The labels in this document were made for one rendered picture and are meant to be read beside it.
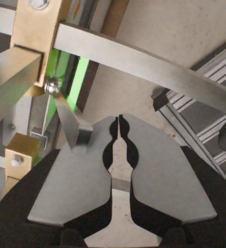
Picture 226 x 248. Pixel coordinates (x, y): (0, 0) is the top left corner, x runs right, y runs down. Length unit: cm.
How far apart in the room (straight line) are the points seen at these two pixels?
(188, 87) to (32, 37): 20
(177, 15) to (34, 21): 96
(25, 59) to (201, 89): 21
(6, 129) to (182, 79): 55
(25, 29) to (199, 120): 102
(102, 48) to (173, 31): 92
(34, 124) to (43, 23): 32
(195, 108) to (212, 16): 51
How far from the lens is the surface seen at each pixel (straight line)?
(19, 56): 22
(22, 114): 61
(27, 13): 24
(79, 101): 44
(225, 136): 21
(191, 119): 111
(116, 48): 23
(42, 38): 24
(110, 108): 124
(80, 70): 41
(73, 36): 24
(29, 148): 36
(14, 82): 18
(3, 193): 39
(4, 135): 69
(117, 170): 159
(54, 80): 27
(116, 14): 101
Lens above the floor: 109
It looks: 57 degrees down
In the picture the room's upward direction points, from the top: 178 degrees counter-clockwise
